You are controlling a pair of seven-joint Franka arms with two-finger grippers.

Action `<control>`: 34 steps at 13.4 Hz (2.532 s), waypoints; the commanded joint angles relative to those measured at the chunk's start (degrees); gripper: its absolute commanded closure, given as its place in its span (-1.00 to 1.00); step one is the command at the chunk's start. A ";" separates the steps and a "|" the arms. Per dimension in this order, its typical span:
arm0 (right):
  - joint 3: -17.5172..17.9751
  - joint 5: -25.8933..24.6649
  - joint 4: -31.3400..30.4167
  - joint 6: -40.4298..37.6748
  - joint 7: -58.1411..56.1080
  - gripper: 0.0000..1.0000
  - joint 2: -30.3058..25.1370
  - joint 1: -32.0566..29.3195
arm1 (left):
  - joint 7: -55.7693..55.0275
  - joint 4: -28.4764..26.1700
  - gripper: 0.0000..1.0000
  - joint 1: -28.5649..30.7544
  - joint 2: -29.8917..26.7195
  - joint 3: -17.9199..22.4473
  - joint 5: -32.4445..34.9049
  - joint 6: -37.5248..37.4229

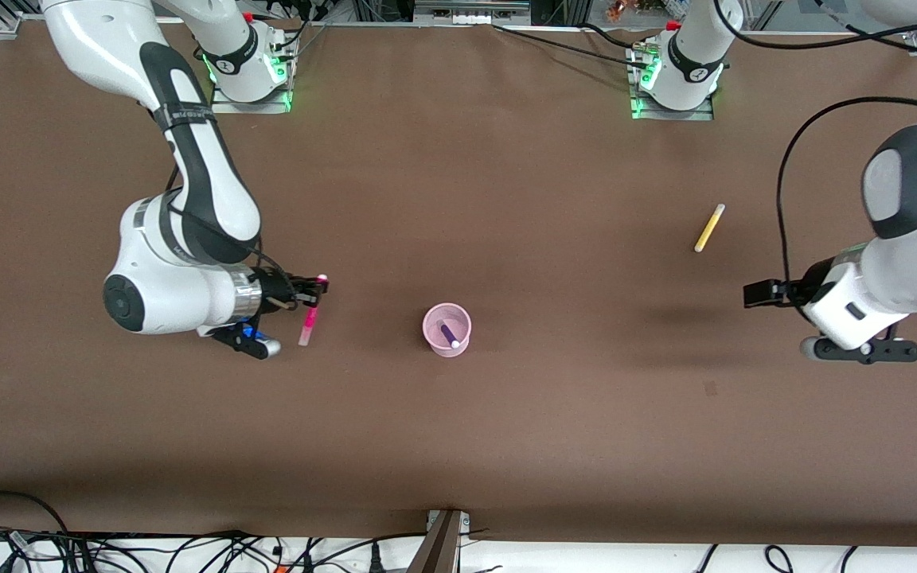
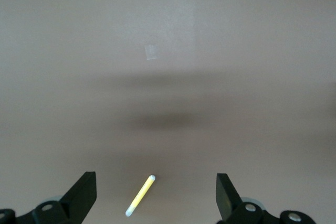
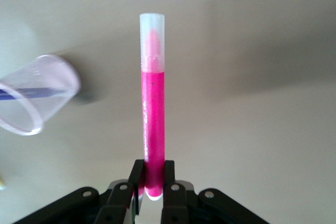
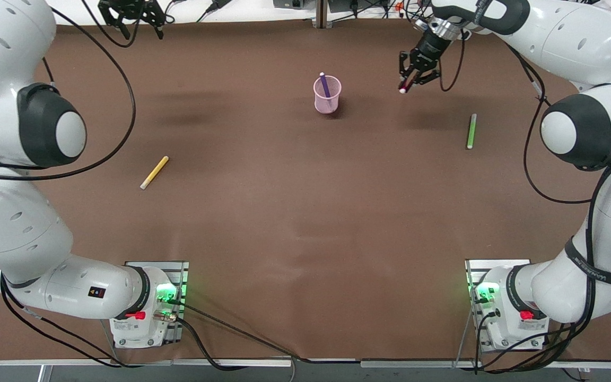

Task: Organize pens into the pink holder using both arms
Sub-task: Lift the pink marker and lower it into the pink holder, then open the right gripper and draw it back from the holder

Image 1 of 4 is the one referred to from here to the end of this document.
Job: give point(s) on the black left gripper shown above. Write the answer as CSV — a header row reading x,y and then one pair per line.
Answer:
x,y
793,292

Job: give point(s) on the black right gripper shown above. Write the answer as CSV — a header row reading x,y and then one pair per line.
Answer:
x,y
274,287

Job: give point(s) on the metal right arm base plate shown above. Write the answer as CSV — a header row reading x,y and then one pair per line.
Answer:
x,y
251,106

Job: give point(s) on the grey power strip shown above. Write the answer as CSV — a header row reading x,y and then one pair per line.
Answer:
x,y
470,13

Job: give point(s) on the purple marker pen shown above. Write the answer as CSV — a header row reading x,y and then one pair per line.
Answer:
x,y
450,334

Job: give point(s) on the aluminium camera mount post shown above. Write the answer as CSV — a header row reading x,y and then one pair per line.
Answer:
x,y
442,545

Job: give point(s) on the yellow marker pen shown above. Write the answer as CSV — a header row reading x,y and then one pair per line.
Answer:
x,y
709,228

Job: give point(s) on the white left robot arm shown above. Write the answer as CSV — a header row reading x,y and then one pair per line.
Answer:
x,y
904,239

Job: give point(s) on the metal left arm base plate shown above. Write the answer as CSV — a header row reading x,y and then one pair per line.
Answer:
x,y
673,114

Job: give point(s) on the pink pen holder cup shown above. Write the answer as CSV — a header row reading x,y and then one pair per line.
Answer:
x,y
447,342

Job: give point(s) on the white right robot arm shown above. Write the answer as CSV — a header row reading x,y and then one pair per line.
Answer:
x,y
188,239

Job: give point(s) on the pink marker pen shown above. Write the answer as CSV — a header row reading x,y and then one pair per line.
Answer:
x,y
310,322

